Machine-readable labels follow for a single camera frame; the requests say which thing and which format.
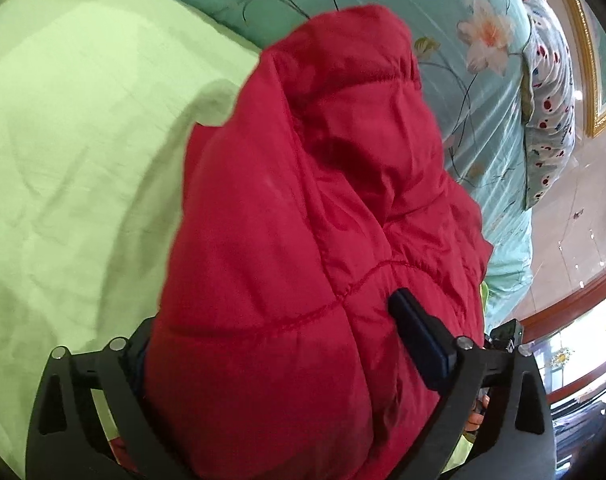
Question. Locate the wooden furniture edge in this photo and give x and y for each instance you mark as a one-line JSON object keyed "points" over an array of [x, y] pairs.
{"points": [[583, 295]]}

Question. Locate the light green bed sheet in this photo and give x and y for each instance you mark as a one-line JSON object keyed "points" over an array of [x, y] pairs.
{"points": [[83, 135]]}

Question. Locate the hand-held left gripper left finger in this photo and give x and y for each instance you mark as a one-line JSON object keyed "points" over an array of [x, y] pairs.
{"points": [[125, 355]]}

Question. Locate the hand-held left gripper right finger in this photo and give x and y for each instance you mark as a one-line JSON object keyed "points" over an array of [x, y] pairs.
{"points": [[423, 340]]}

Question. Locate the red puffer jacket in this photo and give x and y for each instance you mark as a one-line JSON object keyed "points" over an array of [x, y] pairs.
{"points": [[308, 210]]}

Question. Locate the gold picture frame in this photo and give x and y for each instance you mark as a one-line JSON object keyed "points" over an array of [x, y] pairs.
{"points": [[585, 60]]}

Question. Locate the white red-dotted pillow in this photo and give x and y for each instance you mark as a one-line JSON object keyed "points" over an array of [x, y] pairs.
{"points": [[548, 110]]}

